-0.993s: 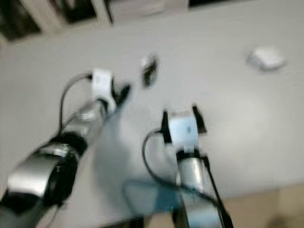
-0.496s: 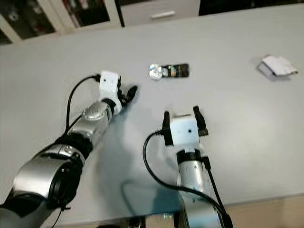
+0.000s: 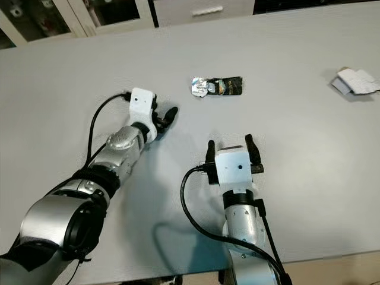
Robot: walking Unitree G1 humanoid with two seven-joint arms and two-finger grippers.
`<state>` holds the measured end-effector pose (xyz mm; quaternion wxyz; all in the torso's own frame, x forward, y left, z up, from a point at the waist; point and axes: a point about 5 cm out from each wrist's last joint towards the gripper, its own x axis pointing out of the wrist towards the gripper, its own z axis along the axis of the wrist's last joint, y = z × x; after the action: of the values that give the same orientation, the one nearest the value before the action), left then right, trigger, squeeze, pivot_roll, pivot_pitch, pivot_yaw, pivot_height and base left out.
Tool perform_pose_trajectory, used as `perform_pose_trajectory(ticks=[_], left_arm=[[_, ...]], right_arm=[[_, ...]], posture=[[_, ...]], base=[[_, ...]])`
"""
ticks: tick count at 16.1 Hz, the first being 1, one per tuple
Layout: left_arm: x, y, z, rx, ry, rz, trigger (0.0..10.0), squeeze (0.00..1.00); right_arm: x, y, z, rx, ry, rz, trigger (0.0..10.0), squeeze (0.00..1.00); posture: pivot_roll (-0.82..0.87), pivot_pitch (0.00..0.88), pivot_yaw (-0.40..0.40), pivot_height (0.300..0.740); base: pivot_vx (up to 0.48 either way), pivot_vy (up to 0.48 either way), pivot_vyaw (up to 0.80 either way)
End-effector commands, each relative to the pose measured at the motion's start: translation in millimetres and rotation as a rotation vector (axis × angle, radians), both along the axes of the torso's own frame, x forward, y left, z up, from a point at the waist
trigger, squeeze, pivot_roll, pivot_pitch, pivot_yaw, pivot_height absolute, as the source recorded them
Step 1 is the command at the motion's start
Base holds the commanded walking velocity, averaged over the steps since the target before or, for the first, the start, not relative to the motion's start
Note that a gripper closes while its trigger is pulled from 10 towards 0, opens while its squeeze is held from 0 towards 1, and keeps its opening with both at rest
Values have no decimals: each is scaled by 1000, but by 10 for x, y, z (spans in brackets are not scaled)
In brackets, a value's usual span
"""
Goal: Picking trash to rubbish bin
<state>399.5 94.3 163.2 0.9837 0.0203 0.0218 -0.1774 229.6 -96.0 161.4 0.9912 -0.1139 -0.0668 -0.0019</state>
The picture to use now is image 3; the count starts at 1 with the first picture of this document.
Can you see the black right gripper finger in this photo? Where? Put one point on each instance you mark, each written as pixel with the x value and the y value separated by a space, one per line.
pixel 211 151
pixel 251 146

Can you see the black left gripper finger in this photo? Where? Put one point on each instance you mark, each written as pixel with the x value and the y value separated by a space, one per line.
pixel 171 114

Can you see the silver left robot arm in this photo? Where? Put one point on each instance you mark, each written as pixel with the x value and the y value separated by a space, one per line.
pixel 53 228

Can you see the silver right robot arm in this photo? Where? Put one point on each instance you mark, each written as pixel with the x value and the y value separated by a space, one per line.
pixel 243 228

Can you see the silver black snack wrapper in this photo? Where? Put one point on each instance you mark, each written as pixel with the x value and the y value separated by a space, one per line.
pixel 225 86

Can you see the white folded paper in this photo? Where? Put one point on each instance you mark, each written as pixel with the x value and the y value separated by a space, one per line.
pixel 356 80

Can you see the white glass door cabinet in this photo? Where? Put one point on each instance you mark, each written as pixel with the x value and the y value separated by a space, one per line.
pixel 78 19

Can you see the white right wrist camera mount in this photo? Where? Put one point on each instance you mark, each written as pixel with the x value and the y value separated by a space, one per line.
pixel 234 169

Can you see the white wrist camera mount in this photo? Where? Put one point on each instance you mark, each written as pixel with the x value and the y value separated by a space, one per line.
pixel 142 101
pixel 234 169

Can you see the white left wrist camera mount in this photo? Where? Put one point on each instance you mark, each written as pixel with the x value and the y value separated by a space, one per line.
pixel 142 101

